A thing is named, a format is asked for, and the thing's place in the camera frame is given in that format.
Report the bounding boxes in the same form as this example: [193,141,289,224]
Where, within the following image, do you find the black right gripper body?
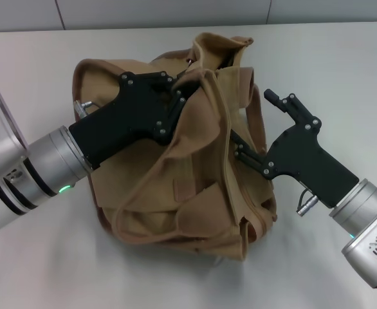
[261,120,360,209]

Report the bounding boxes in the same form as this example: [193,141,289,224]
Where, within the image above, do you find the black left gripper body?
[68,71,177,170]

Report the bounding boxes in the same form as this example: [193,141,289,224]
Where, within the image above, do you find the khaki canvas food bag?
[71,32,278,263]

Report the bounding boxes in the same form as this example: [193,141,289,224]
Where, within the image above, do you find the right gripper connector cable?
[296,189,321,214]

